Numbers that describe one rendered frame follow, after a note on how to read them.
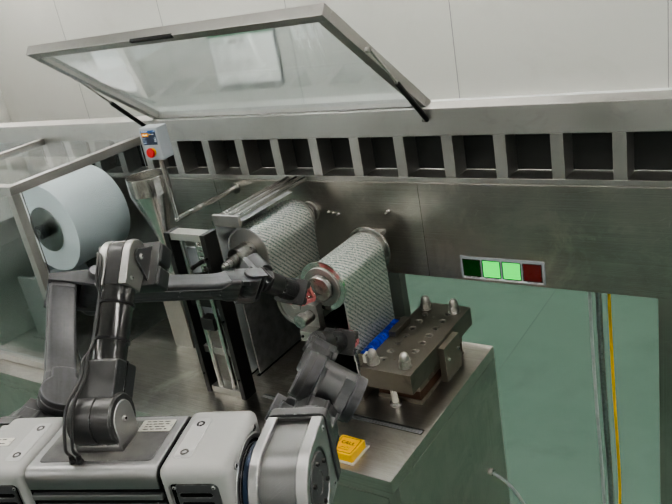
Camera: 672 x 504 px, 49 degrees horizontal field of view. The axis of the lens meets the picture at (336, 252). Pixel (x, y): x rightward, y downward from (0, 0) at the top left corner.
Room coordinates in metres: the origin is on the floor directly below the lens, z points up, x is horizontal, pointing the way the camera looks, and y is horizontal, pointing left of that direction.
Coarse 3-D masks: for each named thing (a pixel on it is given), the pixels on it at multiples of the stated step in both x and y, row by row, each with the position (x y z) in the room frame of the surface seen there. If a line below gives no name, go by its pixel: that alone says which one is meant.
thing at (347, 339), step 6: (324, 330) 1.81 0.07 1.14; (330, 330) 1.80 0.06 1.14; (336, 330) 1.79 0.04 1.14; (342, 330) 1.78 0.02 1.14; (336, 336) 1.73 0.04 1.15; (342, 336) 1.75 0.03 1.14; (348, 336) 1.76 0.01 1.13; (354, 336) 1.75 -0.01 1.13; (336, 342) 1.72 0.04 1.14; (342, 342) 1.74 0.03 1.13; (348, 342) 1.75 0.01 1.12; (354, 342) 1.74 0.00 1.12; (342, 348) 1.74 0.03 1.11; (348, 348) 1.75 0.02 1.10; (354, 348) 1.74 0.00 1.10; (348, 354) 1.74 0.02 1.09; (354, 354) 1.74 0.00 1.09
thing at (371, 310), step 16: (384, 272) 1.99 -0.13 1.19; (368, 288) 1.92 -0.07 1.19; (384, 288) 1.98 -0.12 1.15; (352, 304) 1.84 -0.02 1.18; (368, 304) 1.91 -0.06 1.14; (384, 304) 1.97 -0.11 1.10; (352, 320) 1.83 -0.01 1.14; (368, 320) 1.90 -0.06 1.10; (384, 320) 1.96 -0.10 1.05; (368, 336) 1.88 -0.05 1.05
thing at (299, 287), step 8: (288, 280) 1.75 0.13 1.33; (296, 280) 1.78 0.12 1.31; (304, 280) 1.77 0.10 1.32; (288, 288) 1.73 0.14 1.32; (296, 288) 1.75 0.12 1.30; (304, 288) 1.75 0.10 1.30; (280, 296) 1.73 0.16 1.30; (288, 296) 1.74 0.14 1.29; (296, 296) 1.75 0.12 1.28; (304, 296) 1.74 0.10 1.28; (304, 304) 1.74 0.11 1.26
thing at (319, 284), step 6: (318, 276) 1.84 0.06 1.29; (312, 282) 1.85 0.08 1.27; (318, 282) 1.83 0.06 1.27; (324, 282) 1.82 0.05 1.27; (312, 288) 1.85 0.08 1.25; (318, 288) 1.84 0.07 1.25; (324, 288) 1.82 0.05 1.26; (330, 288) 1.82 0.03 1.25; (318, 294) 1.84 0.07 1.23; (324, 294) 1.83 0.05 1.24; (330, 294) 1.82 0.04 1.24; (318, 300) 1.84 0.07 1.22; (324, 300) 1.83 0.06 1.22
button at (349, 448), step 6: (342, 438) 1.60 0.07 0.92; (348, 438) 1.60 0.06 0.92; (354, 438) 1.59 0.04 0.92; (342, 444) 1.58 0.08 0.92; (348, 444) 1.57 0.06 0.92; (354, 444) 1.57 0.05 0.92; (360, 444) 1.56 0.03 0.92; (342, 450) 1.55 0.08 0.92; (348, 450) 1.55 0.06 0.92; (354, 450) 1.54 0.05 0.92; (360, 450) 1.56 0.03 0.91; (342, 456) 1.54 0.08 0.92; (348, 456) 1.53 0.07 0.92; (354, 456) 1.54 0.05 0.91
